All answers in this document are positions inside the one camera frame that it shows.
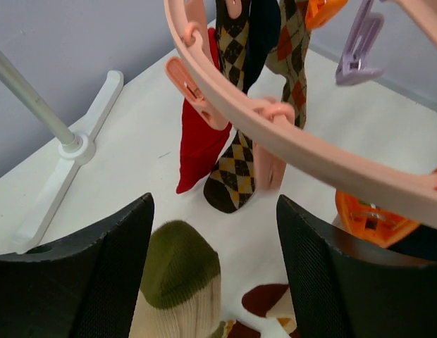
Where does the beige olive striped sock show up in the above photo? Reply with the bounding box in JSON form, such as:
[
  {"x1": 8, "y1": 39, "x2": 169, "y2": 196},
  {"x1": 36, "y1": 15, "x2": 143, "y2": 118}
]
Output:
[{"x1": 130, "y1": 220, "x2": 221, "y2": 337}]

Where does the pink round clip hanger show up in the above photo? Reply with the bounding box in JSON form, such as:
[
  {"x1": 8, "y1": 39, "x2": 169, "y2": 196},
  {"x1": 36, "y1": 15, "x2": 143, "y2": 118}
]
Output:
[{"x1": 164, "y1": 0, "x2": 437, "y2": 249}]

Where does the white metal drying rack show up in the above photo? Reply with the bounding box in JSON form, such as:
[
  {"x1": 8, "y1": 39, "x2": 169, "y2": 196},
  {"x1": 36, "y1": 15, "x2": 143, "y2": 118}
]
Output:
[{"x1": 0, "y1": 70, "x2": 125, "y2": 255}]

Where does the navy santa sock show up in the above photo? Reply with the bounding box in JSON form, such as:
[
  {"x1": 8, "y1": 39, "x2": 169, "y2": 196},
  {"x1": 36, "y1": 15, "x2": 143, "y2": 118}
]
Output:
[{"x1": 388, "y1": 225, "x2": 437, "y2": 261}]

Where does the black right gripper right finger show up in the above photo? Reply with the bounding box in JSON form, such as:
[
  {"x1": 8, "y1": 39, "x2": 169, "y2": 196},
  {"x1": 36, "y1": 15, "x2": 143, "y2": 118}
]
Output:
[{"x1": 276, "y1": 195, "x2": 437, "y2": 337}]

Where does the red sock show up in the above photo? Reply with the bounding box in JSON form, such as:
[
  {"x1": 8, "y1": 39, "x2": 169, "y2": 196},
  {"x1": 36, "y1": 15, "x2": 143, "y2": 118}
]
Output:
[{"x1": 175, "y1": 27, "x2": 233, "y2": 195}]

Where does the brown argyle sock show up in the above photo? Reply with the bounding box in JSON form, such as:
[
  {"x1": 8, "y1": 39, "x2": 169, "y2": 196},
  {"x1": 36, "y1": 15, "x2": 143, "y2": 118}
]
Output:
[{"x1": 203, "y1": 1, "x2": 310, "y2": 213}]

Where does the navy sock behind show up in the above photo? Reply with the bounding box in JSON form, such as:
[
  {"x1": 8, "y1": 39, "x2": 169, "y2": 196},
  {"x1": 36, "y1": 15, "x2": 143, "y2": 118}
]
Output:
[{"x1": 242, "y1": 0, "x2": 281, "y2": 93}]

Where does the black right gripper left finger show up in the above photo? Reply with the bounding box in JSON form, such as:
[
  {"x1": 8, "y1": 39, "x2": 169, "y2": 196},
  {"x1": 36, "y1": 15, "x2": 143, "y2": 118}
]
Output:
[{"x1": 0, "y1": 194, "x2": 154, "y2": 337}]

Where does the beige maroon striped sock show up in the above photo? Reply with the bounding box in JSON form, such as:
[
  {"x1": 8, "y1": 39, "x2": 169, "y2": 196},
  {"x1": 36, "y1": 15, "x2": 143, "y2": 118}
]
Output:
[{"x1": 241, "y1": 284, "x2": 300, "y2": 337}]

